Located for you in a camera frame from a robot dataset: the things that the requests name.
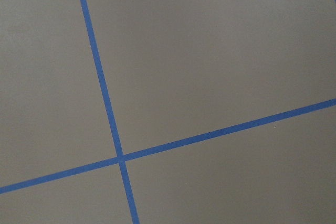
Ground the blue tape line lengthwise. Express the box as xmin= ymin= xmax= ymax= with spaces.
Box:
xmin=80 ymin=0 xmax=140 ymax=223

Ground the blue tape line crosswise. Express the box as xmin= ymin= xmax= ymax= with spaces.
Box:
xmin=1 ymin=99 xmax=335 ymax=194

